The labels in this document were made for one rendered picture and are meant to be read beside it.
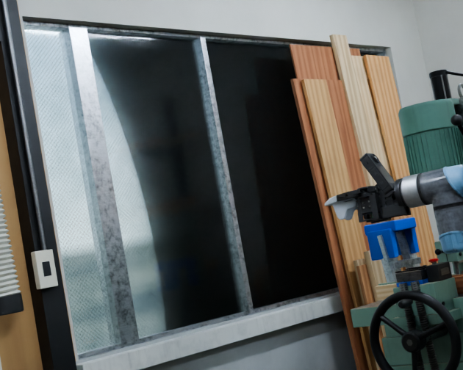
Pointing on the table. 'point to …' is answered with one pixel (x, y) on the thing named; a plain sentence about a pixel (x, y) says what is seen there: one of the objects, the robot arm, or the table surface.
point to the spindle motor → (431, 136)
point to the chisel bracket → (453, 255)
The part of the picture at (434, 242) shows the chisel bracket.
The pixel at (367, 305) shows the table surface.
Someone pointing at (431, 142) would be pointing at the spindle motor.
